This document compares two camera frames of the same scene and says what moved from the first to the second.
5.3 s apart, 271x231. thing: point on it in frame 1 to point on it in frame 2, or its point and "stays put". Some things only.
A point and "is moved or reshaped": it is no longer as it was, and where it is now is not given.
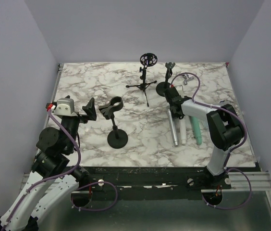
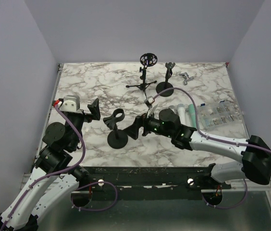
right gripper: (177, 115) to (140, 121)
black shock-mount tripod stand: (146, 59) stays put
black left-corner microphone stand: (117, 138) is moved or reshaped
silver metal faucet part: (187, 78) stays put
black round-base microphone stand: (162, 85) stays put
